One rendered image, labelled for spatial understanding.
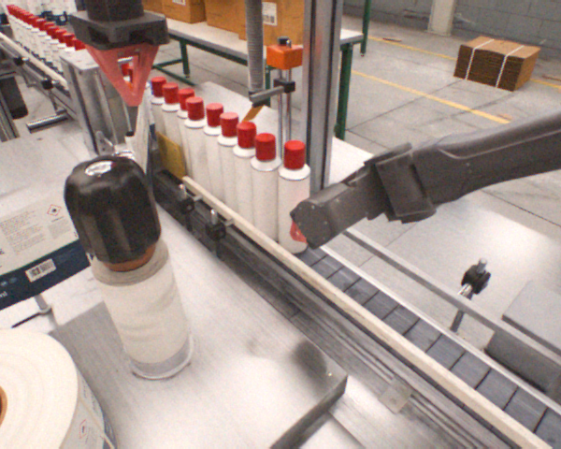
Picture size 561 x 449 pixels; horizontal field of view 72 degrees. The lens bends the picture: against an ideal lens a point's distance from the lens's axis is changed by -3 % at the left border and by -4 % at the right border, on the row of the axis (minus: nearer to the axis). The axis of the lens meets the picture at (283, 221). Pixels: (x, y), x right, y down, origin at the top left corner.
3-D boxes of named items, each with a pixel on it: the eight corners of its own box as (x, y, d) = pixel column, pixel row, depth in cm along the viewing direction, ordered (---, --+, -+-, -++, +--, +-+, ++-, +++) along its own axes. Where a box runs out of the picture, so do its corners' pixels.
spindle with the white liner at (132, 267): (118, 348, 56) (37, 166, 37) (173, 315, 61) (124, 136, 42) (148, 393, 51) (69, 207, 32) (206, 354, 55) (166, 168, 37)
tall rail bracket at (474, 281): (424, 347, 62) (453, 274, 51) (449, 322, 66) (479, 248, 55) (442, 360, 60) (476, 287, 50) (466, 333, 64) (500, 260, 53)
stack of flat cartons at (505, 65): (451, 76, 412) (459, 44, 392) (471, 65, 442) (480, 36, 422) (513, 92, 377) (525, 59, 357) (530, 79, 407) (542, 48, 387)
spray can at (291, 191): (297, 233, 76) (300, 134, 63) (312, 249, 72) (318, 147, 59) (273, 242, 74) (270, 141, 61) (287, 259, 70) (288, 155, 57)
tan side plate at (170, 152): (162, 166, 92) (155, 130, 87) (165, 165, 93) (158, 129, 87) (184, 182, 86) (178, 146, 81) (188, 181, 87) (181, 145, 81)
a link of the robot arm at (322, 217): (443, 208, 46) (416, 138, 45) (388, 253, 39) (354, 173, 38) (368, 222, 56) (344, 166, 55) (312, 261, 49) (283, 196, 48)
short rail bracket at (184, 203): (180, 232, 84) (170, 184, 76) (206, 220, 87) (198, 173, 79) (188, 240, 82) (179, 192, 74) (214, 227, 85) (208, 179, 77)
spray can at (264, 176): (252, 244, 73) (246, 143, 60) (256, 226, 77) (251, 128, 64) (280, 246, 73) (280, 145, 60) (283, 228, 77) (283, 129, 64)
